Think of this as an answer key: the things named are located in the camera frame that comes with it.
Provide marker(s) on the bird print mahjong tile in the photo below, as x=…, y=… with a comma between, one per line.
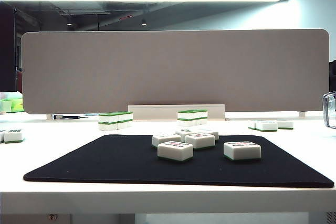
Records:
x=182, y=131

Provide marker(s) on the white green-backed mahjong tile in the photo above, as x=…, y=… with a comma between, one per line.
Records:
x=164, y=138
x=266, y=126
x=109, y=127
x=13, y=137
x=252, y=124
x=1, y=136
x=241, y=151
x=190, y=115
x=190, y=122
x=286, y=124
x=174, y=151
x=110, y=117

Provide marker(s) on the five bamboo mahjong tile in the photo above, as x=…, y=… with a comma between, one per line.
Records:
x=199, y=141

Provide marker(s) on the two bamboo mahjong tile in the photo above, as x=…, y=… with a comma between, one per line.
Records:
x=212, y=132

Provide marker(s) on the pale blue thin object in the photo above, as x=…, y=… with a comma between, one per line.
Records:
x=92, y=114

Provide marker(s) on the small pendant ceiling lamp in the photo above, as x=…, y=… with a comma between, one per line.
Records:
x=69, y=24
x=144, y=23

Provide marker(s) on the black fabric desk mat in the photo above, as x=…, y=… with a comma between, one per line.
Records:
x=105, y=163

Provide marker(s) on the beige fabric desk divider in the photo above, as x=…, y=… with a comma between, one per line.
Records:
x=78, y=72

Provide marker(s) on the green yellow box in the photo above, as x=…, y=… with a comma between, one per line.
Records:
x=17, y=106

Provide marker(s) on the clear plastic container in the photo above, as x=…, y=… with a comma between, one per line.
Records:
x=328, y=111

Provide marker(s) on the pale green white box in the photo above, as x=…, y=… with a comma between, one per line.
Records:
x=5, y=106

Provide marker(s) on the metal bolt under table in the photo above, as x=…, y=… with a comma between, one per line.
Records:
x=53, y=217

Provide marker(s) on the black background equipment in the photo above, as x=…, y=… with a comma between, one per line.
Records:
x=333, y=77

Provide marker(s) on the white divider foot bracket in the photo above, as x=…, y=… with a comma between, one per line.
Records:
x=49, y=116

